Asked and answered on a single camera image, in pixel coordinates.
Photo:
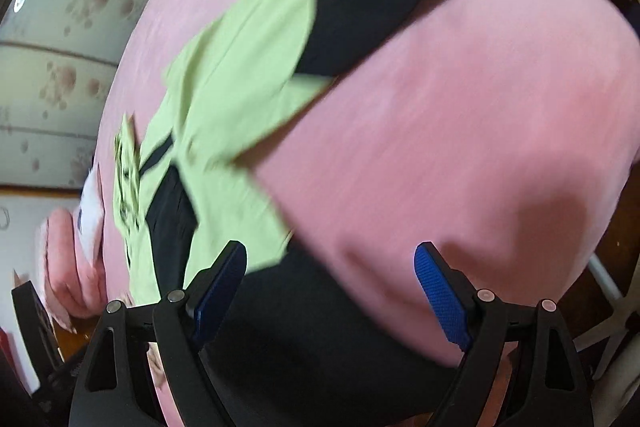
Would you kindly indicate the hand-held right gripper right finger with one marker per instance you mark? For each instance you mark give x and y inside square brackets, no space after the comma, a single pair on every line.
[442,294]

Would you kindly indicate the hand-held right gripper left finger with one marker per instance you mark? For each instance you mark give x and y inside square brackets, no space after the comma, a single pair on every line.
[221,291]

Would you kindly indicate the green and black shirt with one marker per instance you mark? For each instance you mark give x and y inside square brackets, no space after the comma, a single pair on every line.
[235,72]

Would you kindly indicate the pink folded blanket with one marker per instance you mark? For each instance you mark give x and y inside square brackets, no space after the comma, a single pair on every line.
[65,257]

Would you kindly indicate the white paper card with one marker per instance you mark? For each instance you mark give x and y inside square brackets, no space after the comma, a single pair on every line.
[91,212]

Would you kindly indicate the pink bed sheet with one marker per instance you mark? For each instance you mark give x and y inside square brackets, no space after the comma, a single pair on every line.
[450,132]

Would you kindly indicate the floral print wardrobe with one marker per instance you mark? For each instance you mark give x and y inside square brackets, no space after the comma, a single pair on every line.
[65,57]

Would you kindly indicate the white chair frame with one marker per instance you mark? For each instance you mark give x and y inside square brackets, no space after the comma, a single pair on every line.
[612,292]

